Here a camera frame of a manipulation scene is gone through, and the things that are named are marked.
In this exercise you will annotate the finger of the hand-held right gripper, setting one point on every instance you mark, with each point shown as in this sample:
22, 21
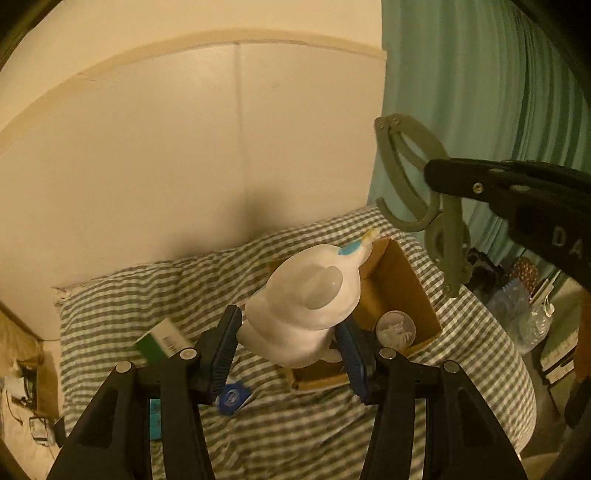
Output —
466, 177

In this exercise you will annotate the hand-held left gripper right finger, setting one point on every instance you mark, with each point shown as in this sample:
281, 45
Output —
354, 364

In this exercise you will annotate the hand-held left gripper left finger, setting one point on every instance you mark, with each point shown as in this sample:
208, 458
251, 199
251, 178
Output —
221, 350

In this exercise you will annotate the brown cardboard box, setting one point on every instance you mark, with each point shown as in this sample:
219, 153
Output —
392, 295

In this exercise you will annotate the white duck figurine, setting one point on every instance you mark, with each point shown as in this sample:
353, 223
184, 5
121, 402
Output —
300, 300

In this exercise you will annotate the small blue packet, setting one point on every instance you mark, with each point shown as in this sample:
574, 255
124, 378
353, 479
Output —
233, 397

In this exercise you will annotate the silver round tin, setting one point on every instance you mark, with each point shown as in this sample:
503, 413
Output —
395, 329

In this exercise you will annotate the green and white box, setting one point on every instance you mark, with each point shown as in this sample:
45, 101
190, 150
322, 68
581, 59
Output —
161, 343

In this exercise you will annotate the patterned brown bag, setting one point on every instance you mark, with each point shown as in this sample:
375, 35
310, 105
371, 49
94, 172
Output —
522, 273

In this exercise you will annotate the green curtain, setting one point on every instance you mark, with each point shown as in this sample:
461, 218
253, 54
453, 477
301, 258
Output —
466, 101

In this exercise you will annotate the checked bed sheet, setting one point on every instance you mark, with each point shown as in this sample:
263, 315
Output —
286, 415

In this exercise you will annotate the teal flat packet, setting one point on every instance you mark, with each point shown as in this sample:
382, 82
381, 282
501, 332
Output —
155, 419

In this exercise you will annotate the clear plastic bag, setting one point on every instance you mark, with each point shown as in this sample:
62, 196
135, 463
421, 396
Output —
519, 314

